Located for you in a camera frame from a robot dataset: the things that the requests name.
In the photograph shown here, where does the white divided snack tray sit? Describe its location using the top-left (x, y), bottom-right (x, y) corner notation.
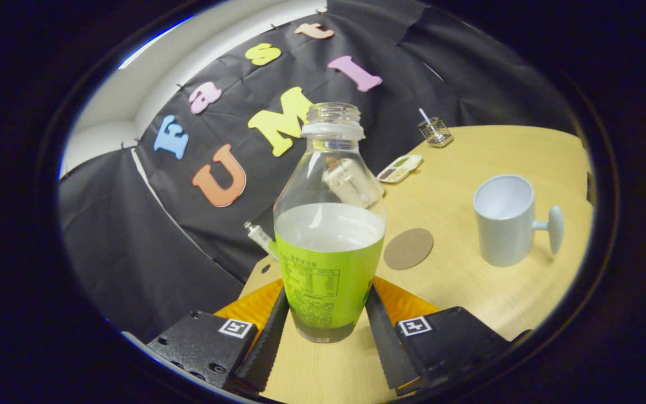
top-left (376, 154), bottom-right (423, 184)

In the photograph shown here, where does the white cup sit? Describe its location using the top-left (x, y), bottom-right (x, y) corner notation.
top-left (473, 175), bottom-right (565, 267)

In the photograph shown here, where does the small white green bottle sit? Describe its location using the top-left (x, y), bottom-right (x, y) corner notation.
top-left (244, 221), bottom-right (279, 260)

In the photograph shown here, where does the green label juice bottle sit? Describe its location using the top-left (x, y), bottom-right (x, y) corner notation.
top-left (273, 102), bottom-right (387, 343)

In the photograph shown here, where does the wooden table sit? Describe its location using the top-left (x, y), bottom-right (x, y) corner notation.
top-left (239, 125), bottom-right (594, 404)

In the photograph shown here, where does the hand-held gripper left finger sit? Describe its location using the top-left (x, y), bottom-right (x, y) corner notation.
top-left (146, 279), bottom-right (290, 393)

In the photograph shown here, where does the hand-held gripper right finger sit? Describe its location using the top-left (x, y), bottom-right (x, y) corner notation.
top-left (365, 276), bottom-right (511, 396)

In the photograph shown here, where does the round brown coaster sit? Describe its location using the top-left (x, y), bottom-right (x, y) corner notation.
top-left (383, 228), bottom-right (435, 270)

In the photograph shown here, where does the cream toaster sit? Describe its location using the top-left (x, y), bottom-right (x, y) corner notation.
top-left (323, 157), bottom-right (385, 209)

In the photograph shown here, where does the wire mesh holder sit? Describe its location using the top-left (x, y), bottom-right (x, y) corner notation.
top-left (418, 117), bottom-right (454, 148)

